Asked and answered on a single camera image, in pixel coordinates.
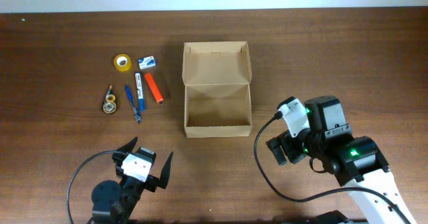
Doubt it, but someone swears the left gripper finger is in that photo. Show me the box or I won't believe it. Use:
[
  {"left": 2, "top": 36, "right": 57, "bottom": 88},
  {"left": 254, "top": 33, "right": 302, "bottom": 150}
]
[
  {"left": 158, "top": 152, "right": 174, "bottom": 189},
  {"left": 117, "top": 137, "right": 138, "bottom": 153}
]

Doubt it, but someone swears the white blue staples box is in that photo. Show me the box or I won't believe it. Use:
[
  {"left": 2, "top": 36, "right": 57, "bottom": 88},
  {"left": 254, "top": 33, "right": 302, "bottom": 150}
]
[{"left": 137, "top": 55, "right": 156, "bottom": 70}]

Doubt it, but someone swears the orange red stapler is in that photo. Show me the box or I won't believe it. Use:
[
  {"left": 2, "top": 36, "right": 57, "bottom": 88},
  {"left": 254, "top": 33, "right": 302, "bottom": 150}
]
[{"left": 144, "top": 73, "right": 164, "bottom": 105}]

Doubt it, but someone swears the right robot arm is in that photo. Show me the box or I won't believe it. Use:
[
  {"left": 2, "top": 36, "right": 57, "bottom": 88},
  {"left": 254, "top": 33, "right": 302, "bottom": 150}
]
[{"left": 267, "top": 96, "right": 415, "bottom": 223}]

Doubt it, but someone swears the black yellow correction tape dispenser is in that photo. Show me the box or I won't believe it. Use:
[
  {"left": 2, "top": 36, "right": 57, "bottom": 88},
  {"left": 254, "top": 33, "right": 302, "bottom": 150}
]
[{"left": 102, "top": 85, "right": 117, "bottom": 114}]

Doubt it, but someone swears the blue ballpoint pen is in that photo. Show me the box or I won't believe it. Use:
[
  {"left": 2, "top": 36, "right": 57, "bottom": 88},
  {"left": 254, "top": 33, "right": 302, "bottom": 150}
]
[{"left": 125, "top": 85, "right": 141, "bottom": 124}]

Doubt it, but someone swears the white blue marker pen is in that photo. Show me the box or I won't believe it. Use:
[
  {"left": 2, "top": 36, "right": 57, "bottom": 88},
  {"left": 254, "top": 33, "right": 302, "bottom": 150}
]
[{"left": 134, "top": 72, "right": 145, "bottom": 112}]

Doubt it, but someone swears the yellow clear tape roll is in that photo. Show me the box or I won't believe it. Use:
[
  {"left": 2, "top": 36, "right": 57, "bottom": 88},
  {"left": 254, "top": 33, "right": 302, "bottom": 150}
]
[{"left": 113, "top": 53, "right": 132, "bottom": 72}]

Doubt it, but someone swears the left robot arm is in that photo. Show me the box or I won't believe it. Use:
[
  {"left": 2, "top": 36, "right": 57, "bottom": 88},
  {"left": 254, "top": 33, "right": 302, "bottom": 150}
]
[{"left": 91, "top": 138, "right": 173, "bottom": 224}]

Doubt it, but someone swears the brown cardboard box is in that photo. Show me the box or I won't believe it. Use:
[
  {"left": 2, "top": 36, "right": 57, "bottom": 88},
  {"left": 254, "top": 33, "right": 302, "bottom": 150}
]
[{"left": 182, "top": 41, "right": 253, "bottom": 138}]

